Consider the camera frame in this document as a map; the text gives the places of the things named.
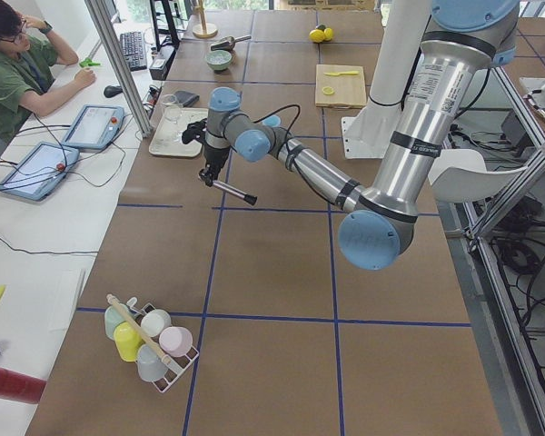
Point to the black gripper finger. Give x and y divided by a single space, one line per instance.
206 176

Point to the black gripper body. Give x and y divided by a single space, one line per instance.
215 157

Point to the metal muddler black tip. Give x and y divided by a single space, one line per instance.
235 192

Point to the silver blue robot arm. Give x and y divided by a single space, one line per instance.
429 54

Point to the white cup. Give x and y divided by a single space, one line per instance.
155 321

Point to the pink cup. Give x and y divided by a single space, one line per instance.
176 341

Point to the mint green cup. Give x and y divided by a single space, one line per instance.
112 319

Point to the yellow cup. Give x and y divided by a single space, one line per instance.
127 341

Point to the grey blue cup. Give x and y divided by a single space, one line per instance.
149 366

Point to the cream bear tray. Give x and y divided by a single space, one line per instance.
163 143

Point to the clear wine glass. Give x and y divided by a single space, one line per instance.
172 111

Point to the grey folded cloth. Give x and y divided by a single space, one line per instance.
185 98

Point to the green bowl of ice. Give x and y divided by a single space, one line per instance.
219 60

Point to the metal ice scoop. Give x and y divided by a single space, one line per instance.
228 43

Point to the blue teach pendant far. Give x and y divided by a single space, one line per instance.
94 127

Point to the blue teach pendant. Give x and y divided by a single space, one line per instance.
94 127
40 172

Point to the black computer mouse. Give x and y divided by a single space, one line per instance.
111 91

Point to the wooden paper towel stand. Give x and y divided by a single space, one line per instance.
203 29

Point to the wooden cutting board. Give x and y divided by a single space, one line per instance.
350 90

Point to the black keyboard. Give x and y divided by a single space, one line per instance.
134 50

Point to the yellow plastic knife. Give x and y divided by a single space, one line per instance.
341 73

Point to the whole yellow lemons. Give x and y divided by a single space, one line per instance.
321 34

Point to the blue teach pendant near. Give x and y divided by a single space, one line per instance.
40 172

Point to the person in green shirt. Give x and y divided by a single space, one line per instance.
29 47

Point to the white plastic chair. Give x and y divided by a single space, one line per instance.
461 175

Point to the red cylinder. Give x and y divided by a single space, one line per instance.
15 386

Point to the aluminium frame post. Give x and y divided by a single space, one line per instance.
108 37

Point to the white wire cup rack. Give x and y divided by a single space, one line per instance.
177 366

